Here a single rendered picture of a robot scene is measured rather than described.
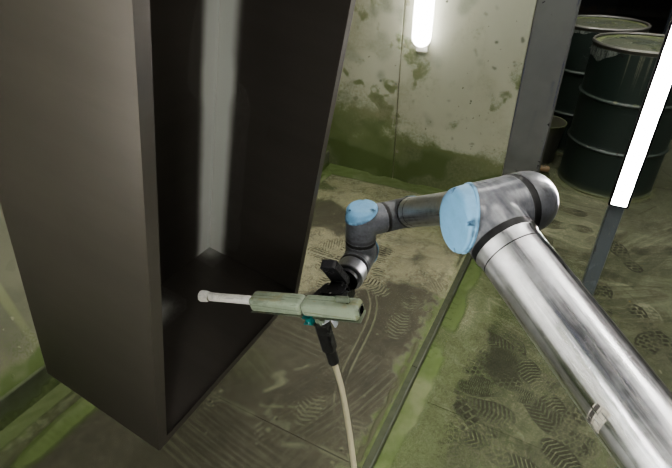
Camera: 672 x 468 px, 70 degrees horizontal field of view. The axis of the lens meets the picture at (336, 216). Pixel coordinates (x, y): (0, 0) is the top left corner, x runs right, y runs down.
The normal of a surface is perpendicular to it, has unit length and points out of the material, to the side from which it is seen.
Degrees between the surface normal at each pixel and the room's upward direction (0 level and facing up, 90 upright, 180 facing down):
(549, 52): 90
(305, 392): 0
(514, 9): 90
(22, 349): 57
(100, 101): 90
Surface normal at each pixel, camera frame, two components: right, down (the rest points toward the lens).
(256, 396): 0.00, -0.85
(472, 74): -0.47, 0.46
